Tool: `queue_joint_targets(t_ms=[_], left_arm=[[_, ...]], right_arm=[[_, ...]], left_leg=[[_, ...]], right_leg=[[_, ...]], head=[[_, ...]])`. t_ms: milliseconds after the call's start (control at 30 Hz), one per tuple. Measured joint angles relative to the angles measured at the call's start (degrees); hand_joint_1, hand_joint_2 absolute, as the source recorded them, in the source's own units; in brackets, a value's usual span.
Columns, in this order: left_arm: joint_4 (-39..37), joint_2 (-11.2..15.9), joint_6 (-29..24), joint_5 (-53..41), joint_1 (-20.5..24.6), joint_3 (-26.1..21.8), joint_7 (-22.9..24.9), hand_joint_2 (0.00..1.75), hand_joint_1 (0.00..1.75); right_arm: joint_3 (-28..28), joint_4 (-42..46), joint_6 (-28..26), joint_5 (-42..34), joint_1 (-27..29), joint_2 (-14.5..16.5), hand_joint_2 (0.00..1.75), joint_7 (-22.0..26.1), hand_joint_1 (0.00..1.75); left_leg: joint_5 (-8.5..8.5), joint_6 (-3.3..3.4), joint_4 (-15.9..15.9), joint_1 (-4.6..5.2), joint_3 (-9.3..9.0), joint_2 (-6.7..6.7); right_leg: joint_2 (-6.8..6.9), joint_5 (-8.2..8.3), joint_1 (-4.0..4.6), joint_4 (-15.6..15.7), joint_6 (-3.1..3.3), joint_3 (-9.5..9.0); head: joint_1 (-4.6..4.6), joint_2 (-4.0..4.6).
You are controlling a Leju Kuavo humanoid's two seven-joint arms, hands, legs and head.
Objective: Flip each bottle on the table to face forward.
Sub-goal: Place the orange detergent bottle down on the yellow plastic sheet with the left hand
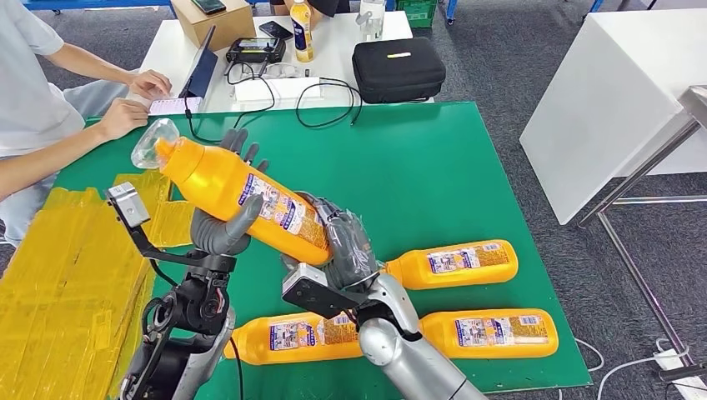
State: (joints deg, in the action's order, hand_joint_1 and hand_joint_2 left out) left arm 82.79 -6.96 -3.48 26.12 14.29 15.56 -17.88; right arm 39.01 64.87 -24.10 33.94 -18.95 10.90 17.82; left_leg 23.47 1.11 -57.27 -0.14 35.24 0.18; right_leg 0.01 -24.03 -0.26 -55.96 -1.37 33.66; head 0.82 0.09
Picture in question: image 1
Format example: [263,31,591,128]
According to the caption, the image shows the person's right hand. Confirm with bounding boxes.
[98,97,150,142]

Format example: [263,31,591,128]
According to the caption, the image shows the pink keyboard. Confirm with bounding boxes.
[148,96,204,116]

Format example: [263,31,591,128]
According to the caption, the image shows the black smartphone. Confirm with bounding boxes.
[190,0,228,16]
[258,20,294,41]

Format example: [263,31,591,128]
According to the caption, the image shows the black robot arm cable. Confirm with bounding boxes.
[228,337,245,400]

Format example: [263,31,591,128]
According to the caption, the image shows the person in dark shirt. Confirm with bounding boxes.
[269,0,352,28]

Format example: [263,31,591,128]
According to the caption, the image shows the blue steel rack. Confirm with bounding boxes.
[22,0,178,15]
[441,0,606,26]

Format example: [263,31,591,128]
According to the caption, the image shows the green plastic crate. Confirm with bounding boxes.
[395,0,439,30]

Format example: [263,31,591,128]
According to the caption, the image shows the white cable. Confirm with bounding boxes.
[596,341,691,400]
[571,337,606,373]

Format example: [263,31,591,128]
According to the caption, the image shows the black looped cable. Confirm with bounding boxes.
[293,77,364,130]

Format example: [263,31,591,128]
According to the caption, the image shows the clear safety glasses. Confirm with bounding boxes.
[259,62,310,81]

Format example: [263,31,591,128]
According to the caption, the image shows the black controller with screen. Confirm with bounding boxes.
[225,37,287,64]

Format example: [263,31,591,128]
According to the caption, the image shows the steel table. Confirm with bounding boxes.
[577,85,707,368]

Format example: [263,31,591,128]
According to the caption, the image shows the seated person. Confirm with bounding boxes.
[0,0,173,249]

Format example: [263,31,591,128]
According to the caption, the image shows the white power strip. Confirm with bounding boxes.
[653,347,707,400]

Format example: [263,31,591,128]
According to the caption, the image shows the dark blue tablet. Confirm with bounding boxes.
[178,24,219,101]

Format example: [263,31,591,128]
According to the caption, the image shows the green table mat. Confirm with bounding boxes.
[52,101,593,400]

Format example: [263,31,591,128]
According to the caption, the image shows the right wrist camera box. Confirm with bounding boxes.
[281,262,369,320]

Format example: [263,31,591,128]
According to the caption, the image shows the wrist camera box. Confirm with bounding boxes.
[104,182,151,228]
[281,262,369,320]

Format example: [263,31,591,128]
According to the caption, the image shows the yellow drink bottle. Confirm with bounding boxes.
[289,0,315,63]

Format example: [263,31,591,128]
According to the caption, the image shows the clear cup with handle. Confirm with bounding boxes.
[356,0,386,43]

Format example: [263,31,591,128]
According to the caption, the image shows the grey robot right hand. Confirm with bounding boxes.
[298,191,382,293]

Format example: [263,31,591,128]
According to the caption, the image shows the white table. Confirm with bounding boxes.
[519,7,707,227]

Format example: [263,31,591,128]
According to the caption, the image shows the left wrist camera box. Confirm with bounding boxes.
[104,182,151,228]

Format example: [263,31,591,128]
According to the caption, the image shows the black tablet cable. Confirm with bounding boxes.
[183,59,276,146]

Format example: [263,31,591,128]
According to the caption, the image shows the flat white box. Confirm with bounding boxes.
[232,77,323,106]

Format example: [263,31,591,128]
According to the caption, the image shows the orange detergent bottle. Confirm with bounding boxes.
[130,118,333,268]
[381,238,519,292]
[418,307,559,361]
[223,312,366,367]

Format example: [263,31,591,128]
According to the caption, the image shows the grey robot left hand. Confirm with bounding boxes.
[190,128,271,258]

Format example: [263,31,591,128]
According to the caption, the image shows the brown cardboard box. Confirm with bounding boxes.
[169,0,257,52]

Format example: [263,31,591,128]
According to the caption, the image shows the person's left hand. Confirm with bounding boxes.
[128,70,173,102]

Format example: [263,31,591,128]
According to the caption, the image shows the black carrying case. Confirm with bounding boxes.
[351,36,448,105]

